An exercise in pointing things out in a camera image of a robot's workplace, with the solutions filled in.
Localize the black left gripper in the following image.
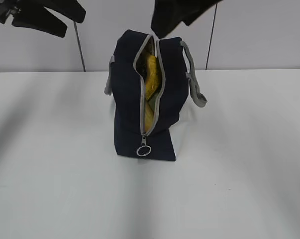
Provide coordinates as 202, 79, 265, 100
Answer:
0, 0, 86, 38

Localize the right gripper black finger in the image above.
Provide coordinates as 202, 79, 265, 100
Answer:
182, 13, 201, 26
151, 0, 221, 39

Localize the navy and white lunch bag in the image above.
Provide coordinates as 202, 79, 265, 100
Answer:
104, 29, 207, 161

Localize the yellow banana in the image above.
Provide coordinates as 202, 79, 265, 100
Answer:
142, 52, 162, 101

